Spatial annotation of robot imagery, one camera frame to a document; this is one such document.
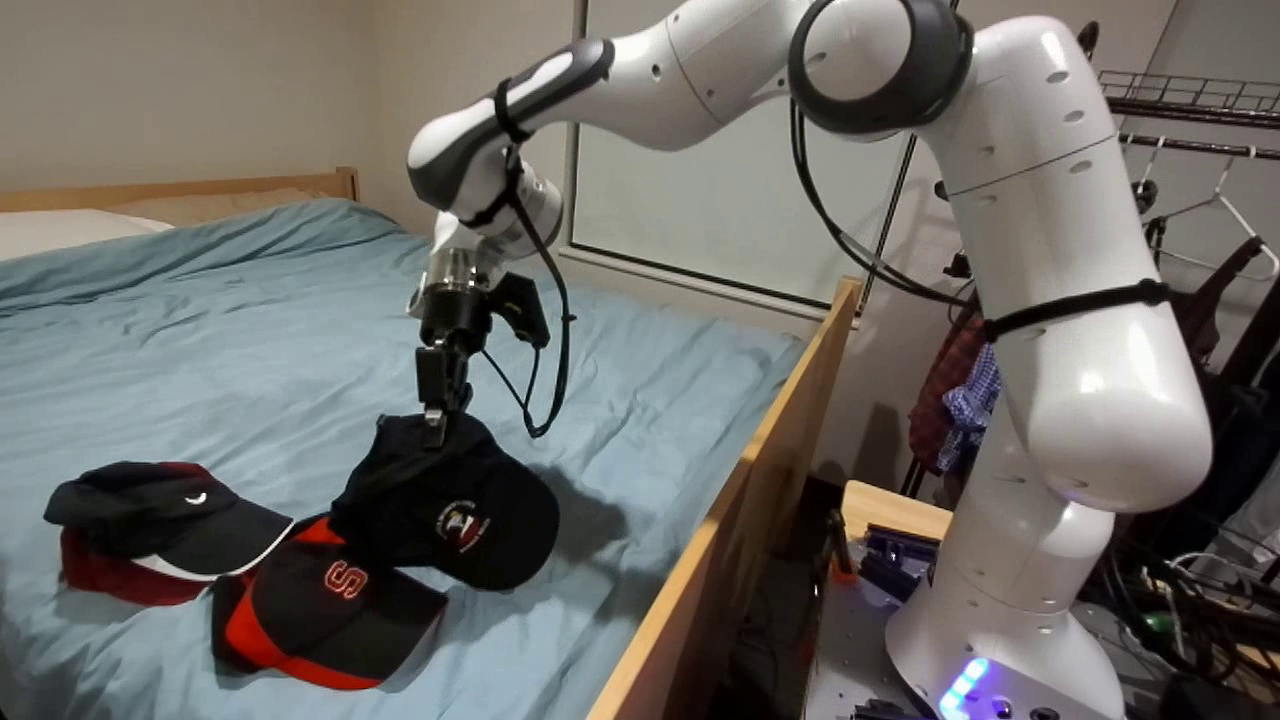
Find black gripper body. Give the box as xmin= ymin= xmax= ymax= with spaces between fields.
xmin=415 ymin=255 xmax=509 ymax=359

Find black cap with red-white logo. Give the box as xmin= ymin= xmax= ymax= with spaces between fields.
xmin=327 ymin=410 xmax=564 ymax=595

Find dark red cap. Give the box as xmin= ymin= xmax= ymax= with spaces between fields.
xmin=58 ymin=525 xmax=213 ymax=612

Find light blue bed sheet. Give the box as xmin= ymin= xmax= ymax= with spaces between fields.
xmin=0 ymin=196 xmax=813 ymax=720

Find black orange cap with S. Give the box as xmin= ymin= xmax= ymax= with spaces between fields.
xmin=208 ymin=511 xmax=452 ymax=698

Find white framed window panel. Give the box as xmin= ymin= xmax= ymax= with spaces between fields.
xmin=568 ymin=0 xmax=937 ymax=320

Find white pillow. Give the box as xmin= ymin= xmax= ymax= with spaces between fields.
xmin=0 ymin=203 xmax=175 ymax=270

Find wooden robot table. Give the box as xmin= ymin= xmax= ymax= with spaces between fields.
xmin=796 ymin=475 xmax=965 ymax=720

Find blue black items pile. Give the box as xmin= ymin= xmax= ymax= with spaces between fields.
xmin=858 ymin=521 xmax=941 ymax=612

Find red and blue hanging clothes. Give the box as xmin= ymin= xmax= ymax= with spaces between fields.
xmin=906 ymin=301 xmax=1007 ymax=500

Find clothes hanger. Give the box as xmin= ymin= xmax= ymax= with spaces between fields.
xmin=1140 ymin=140 xmax=1280 ymax=272

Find dark hanging clothes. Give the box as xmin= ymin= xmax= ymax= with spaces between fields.
xmin=1172 ymin=234 xmax=1280 ymax=563

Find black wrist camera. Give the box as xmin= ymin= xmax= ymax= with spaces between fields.
xmin=492 ymin=270 xmax=554 ymax=353

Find black cable bundle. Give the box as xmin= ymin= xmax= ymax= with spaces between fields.
xmin=474 ymin=75 xmax=997 ymax=446

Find wooden bed frame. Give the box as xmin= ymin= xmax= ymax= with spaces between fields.
xmin=0 ymin=166 xmax=869 ymax=720

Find wire shelf rack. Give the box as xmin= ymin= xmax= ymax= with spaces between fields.
xmin=1096 ymin=65 xmax=1280 ymax=136

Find tangled cables pile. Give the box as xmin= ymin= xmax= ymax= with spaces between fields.
xmin=1096 ymin=533 xmax=1280 ymax=720

